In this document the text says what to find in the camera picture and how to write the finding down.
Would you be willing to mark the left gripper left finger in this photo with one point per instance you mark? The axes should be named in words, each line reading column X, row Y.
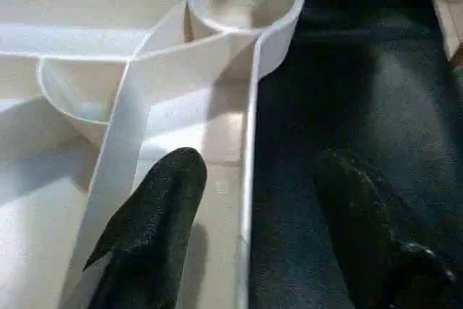
column 152, row 229

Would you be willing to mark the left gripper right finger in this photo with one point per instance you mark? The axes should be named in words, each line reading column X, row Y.
column 380, row 251

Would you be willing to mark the white plastic table top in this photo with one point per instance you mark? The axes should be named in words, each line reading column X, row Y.
column 72, row 186

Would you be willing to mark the black mat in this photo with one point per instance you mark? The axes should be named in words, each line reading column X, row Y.
column 361, row 88

